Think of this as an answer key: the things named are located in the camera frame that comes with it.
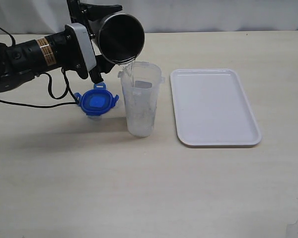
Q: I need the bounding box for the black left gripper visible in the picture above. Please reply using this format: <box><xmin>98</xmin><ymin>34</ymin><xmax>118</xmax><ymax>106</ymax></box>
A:
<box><xmin>56</xmin><ymin>0</ymin><xmax>122</xmax><ymax>83</ymax></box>

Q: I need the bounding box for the stainless steel cup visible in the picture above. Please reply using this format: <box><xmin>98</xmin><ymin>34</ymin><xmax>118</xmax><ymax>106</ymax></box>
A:
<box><xmin>90</xmin><ymin>13</ymin><xmax>145</xmax><ymax>64</ymax></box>

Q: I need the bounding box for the blue plastic lid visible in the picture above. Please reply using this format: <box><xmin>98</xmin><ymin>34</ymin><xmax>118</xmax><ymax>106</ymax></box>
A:
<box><xmin>74</xmin><ymin>82</ymin><xmax>119</xmax><ymax>116</ymax></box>

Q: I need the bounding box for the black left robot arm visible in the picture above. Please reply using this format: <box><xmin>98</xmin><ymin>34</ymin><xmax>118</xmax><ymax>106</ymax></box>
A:
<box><xmin>0</xmin><ymin>0</ymin><xmax>123</xmax><ymax>93</ymax></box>

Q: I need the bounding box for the clear plastic container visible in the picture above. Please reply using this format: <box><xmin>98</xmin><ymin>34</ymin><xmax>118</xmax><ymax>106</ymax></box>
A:
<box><xmin>118</xmin><ymin>61</ymin><xmax>165</xmax><ymax>137</ymax></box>

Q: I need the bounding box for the white rectangular tray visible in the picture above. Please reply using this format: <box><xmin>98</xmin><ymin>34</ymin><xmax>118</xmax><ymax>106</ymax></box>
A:
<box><xmin>170</xmin><ymin>68</ymin><xmax>262</xmax><ymax>147</ymax></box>

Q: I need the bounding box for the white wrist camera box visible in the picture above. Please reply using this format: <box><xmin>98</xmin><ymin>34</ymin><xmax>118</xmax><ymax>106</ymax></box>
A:
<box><xmin>65</xmin><ymin>23</ymin><xmax>96</xmax><ymax>72</ymax></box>

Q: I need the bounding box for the black cable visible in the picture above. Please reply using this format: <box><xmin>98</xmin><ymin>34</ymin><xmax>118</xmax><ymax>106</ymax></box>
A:
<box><xmin>0</xmin><ymin>21</ymin><xmax>80</xmax><ymax>109</ymax></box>

